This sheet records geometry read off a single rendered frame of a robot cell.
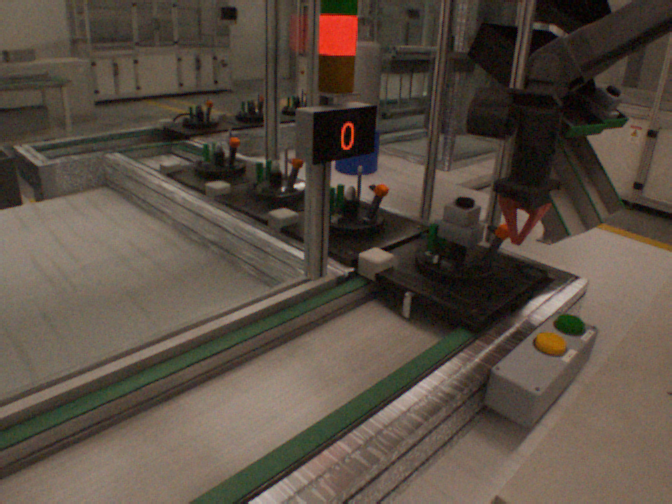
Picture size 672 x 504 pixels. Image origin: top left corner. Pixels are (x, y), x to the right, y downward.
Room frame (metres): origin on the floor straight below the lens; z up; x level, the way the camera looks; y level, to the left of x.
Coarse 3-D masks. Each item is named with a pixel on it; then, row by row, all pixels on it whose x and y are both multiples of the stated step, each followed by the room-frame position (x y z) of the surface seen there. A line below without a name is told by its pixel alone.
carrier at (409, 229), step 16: (352, 192) 0.92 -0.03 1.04; (336, 208) 0.97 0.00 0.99; (352, 208) 0.92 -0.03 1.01; (368, 208) 0.98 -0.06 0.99; (336, 224) 0.88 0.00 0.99; (352, 224) 0.88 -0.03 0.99; (368, 224) 0.88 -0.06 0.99; (384, 224) 0.94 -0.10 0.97; (400, 224) 0.95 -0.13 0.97; (416, 224) 0.95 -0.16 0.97; (336, 240) 0.85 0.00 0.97; (352, 240) 0.85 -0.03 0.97; (368, 240) 0.86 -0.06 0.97; (384, 240) 0.86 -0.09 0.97; (400, 240) 0.86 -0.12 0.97; (336, 256) 0.79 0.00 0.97; (352, 256) 0.78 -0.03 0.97
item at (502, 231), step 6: (492, 228) 0.71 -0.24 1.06; (498, 228) 0.70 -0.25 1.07; (504, 228) 0.70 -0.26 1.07; (498, 234) 0.70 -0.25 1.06; (504, 234) 0.69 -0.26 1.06; (498, 240) 0.70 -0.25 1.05; (492, 246) 0.71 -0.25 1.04; (498, 246) 0.70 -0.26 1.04; (486, 252) 0.71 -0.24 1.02; (492, 252) 0.70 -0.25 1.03; (486, 258) 0.71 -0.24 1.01; (486, 264) 0.71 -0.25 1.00
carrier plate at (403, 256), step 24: (408, 264) 0.76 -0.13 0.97; (504, 264) 0.78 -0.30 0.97; (528, 264) 0.78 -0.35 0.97; (408, 288) 0.68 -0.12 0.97; (432, 288) 0.68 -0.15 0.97; (456, 288) 0.68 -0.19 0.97; (480, 288) 0.69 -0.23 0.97; (504, 288) 0.69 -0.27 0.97; (528, 288) 0.70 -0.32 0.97; (456, 312) 0.61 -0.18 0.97; (480, 312) 0.61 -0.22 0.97; (504, 312) 0.65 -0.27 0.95
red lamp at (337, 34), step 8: (320, 16) 0.70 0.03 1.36; (328, 16) 0.68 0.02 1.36; (336, 16) 0.68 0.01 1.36; (344, 16) 0.68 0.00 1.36; (320, 24) 0.69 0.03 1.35; (328, 24) 0.68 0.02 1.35; (336, 24) 0.68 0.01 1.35; (344, 24) 0.68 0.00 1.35; (352, 24) 0.69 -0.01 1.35; (320, 32) 0.69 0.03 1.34; (328, 32) 0.68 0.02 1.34; (336, 32) 0.68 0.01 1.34; (344, 32) 0.68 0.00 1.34; (352, 32) 0.69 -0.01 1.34; (320, 40) 0.69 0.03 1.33; (328, 40) 0.68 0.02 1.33; (336, 40) 0.68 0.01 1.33; (344, 40) 0.68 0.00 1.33; (352, 40) 0.69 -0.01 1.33; (320, 48) 0.69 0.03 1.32; (328, 48) 0.68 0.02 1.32; (336, 48) 0.68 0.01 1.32; (344, 48) 0.68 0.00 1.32; (352, 48) 0.69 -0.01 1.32
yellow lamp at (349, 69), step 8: (320, 56) 0.69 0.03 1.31; (328, 56) 0.68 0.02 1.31; (336, 56) 0.68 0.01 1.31; (344, 56) 0.68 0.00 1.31; (352, 56) 0.69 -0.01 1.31; (320, 64) 0.69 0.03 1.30; (328, 64) 0.68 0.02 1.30; (336, 64) 0.68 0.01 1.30; (344, 64) 0.68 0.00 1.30; (352, 64) 0.69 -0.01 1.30; (320, 72) 0.69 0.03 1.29; (328, 72) 0.68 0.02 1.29; (336, 72) 0.68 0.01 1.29; (344, 72) 0.68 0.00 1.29; (352, 72) 0.69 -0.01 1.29; (320, 80) 0.69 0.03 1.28; (328, 80) 0.68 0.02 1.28; (336, 80) 0.68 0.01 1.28; (344, 80) 0.68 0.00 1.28; (352, 80) 0.69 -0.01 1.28; (320, 88) 0.69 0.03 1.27; (328, 88) 0.68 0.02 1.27; (336, 88) 0.68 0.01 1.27; (344, 88) 0.68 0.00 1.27; (352, 88) 0.69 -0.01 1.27
